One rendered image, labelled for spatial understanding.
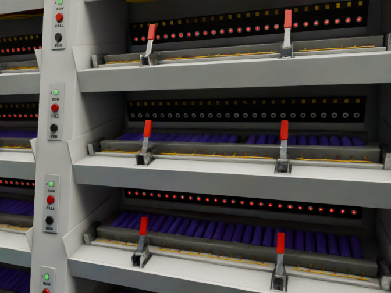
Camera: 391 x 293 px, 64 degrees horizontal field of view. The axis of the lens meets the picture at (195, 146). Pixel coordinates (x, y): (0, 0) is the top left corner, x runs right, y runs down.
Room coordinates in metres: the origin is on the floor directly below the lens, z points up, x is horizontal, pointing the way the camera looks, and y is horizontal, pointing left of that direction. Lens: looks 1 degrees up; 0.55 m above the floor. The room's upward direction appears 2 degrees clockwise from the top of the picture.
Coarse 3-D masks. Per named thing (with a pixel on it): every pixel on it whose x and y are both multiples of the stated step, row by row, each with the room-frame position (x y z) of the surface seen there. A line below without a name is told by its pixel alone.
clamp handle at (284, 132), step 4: (284, 120) 0.55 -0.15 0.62; (284, 124) 0.55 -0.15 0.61; (284, 128) 0.55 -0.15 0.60; (280, 132) 0.55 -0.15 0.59; (284, 132) 0.54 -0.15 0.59; (280, 136) 0.55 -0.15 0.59; (284, 136) 0.54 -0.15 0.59; (284, 140) 0.54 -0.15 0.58; (284, 144) 0.54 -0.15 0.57; (280, 148) 0.54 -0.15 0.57; (284, 148) 0.54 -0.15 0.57; (280, 152) 0.54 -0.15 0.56; (284, 152) 0.54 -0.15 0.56; (280, 156) 0.54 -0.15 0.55; (284, 156) 0.54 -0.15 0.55
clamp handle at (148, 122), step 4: (148, 120) 0.63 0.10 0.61; (148, 124) 0.63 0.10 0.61; (144, 128) 0.63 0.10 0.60; (148, 128) 0.63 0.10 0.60; (144, 132) 0.63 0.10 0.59; (148, 132) 0.63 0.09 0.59; (144, 136) 0.63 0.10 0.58; (148, 136) 0.63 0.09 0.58; (144, 140) 0.63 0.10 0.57; (144, 144) 0.62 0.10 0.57; (144, 148) 0.62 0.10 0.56; (144, 152) 0.62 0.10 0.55
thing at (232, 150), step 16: (112, 144) 0.70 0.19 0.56; (128, 144) 0.69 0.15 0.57; (160, 144) 0.66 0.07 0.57; (176, 144) 0.65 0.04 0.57; (192, 144) 0.64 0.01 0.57; (208, 144) 0.63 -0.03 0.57; (224, 144) 0.62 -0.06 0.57; (240, 144) 0.62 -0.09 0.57; (256, 144) 0.61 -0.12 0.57; (272, 144) 0.60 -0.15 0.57; (336, 160) 0.54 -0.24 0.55; (352, 160) 0.55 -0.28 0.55; (368, 160) 0.54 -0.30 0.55
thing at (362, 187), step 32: (96, 128) 0.73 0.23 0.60; (224, 128) 0.73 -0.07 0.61; (256, 128) 0.70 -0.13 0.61; (288, 128) 0.68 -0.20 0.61; (320, 128) 0.66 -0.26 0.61; (352, 128) 0.64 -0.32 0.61; (384, 128) 0.59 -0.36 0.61; (96, 160) 0.66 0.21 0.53; (128, 160) 0.65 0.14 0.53; (160, 160) 0.63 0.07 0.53; (192, 160) 0.62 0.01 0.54; (320, 160) 0.57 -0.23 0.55; (384, 160) 0.52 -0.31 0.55; (192, 192) 0.59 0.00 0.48; (224, 192) 0.57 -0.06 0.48; (256, 192) 0.55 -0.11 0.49; (288, 192) 0.53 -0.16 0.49; (320, 192) 0.51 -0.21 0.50; (352, 192) 0.50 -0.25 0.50; (384, 192) 0.48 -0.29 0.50
